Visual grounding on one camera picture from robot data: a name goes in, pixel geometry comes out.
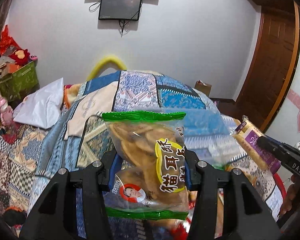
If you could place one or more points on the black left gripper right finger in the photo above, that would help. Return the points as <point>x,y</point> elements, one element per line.
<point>246,216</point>

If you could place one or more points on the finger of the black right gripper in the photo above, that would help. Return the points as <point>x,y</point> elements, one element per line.
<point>280,150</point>

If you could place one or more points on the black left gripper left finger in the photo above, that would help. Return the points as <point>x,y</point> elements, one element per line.
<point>53,216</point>

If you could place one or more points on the purple rice cracker packet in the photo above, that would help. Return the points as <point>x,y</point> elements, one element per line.
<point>247,134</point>

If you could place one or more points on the green-edged fried snack bag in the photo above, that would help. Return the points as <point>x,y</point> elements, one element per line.
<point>152,186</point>

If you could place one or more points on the person's right hand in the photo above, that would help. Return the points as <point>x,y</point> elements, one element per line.
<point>290,196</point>

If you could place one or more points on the patchwork blue bed quilt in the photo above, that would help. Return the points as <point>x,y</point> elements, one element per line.
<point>80,136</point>

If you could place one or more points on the brown wooden door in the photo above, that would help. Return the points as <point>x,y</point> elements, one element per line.
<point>273,64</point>

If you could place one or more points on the white pillow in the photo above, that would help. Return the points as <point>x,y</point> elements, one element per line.
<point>42,109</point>

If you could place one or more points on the brown cardboard box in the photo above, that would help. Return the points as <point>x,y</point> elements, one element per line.
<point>203,87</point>

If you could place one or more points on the pink plush toy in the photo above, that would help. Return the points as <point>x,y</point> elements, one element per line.
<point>6,112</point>

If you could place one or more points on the green storage box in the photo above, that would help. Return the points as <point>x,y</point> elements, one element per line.
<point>21,83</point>

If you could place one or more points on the red fabric pile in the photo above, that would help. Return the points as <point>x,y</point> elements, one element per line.
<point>12,56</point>

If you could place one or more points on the small black wall monitor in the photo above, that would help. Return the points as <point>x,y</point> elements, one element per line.
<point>120,10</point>

